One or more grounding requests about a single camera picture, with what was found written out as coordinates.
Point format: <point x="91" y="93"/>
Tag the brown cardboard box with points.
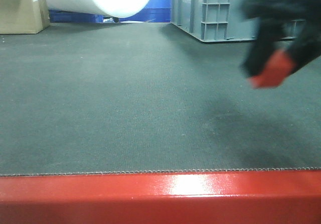
<point x="24" y="16"/>

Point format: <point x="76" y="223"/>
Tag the red table edge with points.
<point x="213" y="197"/>

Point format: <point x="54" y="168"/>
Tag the red magnetic block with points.
<point x="277" y="68"/>

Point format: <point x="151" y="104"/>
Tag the grey plastic crate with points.
<point x="213" y="21"/>

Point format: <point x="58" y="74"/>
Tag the grey carpet mat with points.
<point x="124" y="98"/>

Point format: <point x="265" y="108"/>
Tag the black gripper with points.
<point x="272" y="16"/>

